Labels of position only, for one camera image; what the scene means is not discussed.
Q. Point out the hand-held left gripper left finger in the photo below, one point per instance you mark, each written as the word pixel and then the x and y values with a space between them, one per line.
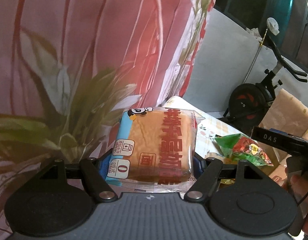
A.
pixel 105 164

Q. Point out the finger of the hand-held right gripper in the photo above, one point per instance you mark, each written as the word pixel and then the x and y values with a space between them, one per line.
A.
pixel 270 137

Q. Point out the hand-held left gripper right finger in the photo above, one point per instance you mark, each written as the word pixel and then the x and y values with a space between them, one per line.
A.
pixel 198 163

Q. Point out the brown cardboard box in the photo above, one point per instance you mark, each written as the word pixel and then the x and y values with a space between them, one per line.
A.
pixel 289 115

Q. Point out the green snack packet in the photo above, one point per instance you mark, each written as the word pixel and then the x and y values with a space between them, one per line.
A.
pixel 244 150

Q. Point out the clear bread packet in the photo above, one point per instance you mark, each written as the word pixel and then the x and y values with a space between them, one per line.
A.
pixel 154 147

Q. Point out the person's right hand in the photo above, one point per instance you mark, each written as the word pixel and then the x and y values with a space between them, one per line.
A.
pixel 300 188

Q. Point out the yellow snack packet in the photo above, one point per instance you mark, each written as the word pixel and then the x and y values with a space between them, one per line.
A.
pixel 226 180

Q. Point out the black exercise bike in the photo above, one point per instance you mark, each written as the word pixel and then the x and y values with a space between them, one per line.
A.
pixel 246 97

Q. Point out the thin white pole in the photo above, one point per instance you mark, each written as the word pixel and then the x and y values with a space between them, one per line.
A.
pixel 252 61

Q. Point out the red floral printed cloth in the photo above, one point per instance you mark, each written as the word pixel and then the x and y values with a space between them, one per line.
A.
pixel 81 55

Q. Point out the dark glass door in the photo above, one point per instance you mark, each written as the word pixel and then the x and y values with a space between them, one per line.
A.
pixel 244 2

